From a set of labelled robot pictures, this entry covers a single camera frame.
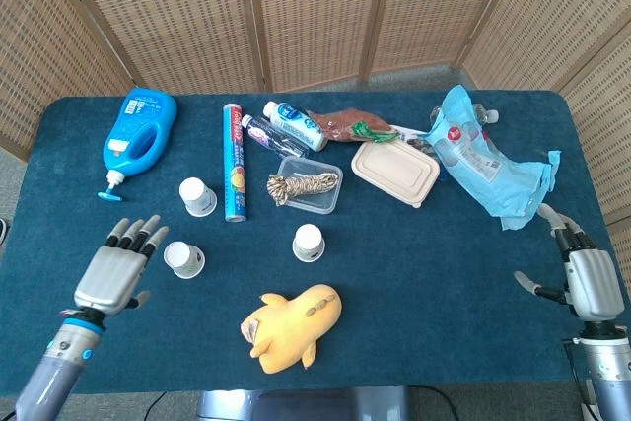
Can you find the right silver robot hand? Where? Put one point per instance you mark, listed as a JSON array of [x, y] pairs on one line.
[[594, 283]]

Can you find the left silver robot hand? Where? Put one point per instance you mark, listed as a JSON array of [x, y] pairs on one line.
[[111, 278]]

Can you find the white cup green flower print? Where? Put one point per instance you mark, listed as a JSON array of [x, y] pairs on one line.
[[183, 260]]

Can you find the white cup blue dandelion print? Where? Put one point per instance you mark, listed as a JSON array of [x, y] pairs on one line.
[[197, 196]]

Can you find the white cup navy flower print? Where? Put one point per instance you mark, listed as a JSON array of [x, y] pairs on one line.
[[308, 242]]

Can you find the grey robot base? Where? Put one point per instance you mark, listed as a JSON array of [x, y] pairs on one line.
[[305, 403]]

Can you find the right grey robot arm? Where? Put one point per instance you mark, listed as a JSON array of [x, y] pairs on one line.
[[611, 371]]

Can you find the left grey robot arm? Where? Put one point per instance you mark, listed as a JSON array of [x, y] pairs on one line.
[[54, 367]]

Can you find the dark shoe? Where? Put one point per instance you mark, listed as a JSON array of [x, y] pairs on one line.
[[3, 231]]

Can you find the blue carpet table cloth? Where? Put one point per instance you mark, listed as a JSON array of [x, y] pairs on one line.
[[443, 293]]

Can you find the blue detergent pump bottle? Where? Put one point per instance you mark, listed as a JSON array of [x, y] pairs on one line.
[[143, 125]]

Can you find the light blue plastic package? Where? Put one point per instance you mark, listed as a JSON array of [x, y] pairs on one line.
[[483, 164]]

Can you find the blue chip tube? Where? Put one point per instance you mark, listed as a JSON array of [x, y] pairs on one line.
[[235, 164]]

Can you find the yellow plush duck toy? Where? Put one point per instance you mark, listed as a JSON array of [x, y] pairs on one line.
[[291, 327]]

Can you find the clear bottle white cap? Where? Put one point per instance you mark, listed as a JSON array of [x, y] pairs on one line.
[[489, 116]]

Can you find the dark small bottle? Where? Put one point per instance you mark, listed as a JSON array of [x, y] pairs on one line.
[[266, 137]]

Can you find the clear plastic food container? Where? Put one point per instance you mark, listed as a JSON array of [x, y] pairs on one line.
[[315, 200]]

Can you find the beige lidded lunch box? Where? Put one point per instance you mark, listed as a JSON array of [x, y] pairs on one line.
[[394, 169]]

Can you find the small printed packet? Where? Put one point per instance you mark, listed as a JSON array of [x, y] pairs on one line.
[[411, 135]]

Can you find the white bottle blue label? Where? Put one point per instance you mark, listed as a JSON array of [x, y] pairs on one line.
[[296, 125]]

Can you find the brown snack bag green print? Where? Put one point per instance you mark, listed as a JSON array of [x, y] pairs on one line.
[[340, 122]]

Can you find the wicker folding screen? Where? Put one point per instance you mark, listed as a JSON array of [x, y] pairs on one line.
[[315, 12]]

